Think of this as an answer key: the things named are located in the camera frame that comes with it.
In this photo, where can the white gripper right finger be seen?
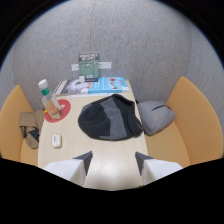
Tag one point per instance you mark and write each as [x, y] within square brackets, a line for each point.
[154, 168]

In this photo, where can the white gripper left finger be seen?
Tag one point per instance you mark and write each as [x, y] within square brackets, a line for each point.
[74, 166]

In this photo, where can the clear bottle with green label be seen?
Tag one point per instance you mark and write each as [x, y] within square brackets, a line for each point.
[46, 93]

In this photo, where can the small white oval device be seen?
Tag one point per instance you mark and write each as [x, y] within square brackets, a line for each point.
[56, 140]

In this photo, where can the orange bench seat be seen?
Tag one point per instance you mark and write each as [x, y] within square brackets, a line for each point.
[13, 133]
[186, 130]

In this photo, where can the grey bag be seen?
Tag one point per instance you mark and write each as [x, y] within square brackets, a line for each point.
[154, 116]

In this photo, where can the red round coaster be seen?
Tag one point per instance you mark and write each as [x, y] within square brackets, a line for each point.
[63, 111]

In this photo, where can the tan cloth bag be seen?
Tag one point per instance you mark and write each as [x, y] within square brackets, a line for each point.
[30, 126]

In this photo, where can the black and grey knit hat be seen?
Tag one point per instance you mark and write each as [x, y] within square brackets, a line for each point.
[110, 117]

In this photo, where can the grey magazine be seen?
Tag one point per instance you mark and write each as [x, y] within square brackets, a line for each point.
[71, 87]

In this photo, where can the blue book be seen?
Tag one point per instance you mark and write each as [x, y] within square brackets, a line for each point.
[107, 84]

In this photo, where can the green standing book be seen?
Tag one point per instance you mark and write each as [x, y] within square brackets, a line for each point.
[88, 67]

